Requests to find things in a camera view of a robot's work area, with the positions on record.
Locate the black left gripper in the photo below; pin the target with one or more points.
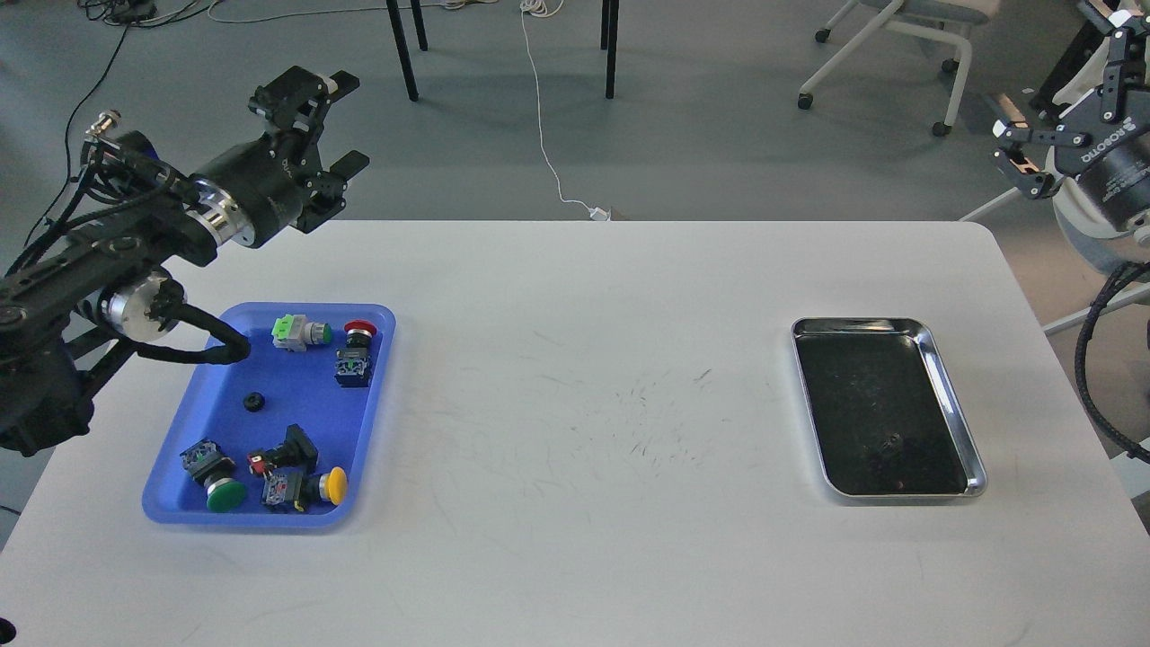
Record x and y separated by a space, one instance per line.
252 191

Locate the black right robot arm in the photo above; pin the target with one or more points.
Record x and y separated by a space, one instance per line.
1038 49

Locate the green white push button switch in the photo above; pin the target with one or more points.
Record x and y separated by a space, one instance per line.
298 333

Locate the silver metal tray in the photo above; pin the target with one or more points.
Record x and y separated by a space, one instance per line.
866 378

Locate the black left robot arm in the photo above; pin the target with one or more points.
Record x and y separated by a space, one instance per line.
92 291

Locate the yellow push button switch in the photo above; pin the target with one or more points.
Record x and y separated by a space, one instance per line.
293 490

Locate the green mushroom push button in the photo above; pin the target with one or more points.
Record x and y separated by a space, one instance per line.
210 467

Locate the black selector switch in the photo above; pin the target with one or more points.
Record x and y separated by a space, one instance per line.
296 450

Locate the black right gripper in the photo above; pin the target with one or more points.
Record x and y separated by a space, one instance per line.
1110 172

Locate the blue plastic tray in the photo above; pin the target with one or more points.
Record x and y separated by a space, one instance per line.
299 388

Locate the red mushroom push button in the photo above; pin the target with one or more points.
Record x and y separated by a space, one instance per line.
354 365

